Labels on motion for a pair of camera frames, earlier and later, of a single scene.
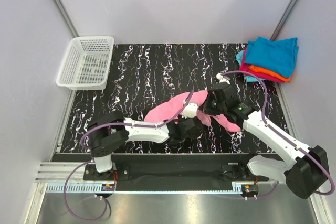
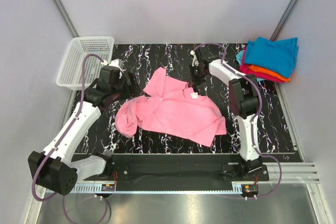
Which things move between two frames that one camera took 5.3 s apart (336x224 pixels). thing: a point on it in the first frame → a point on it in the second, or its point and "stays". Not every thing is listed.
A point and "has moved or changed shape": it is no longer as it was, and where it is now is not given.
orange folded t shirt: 257,68 stays
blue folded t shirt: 278,56 stays
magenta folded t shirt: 245,67 stays
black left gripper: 180,118 → 134,87
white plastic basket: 87,64 stays
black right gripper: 205,107 → 193,81
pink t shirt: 168,111 has moved or changed shape
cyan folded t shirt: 239,56 stays
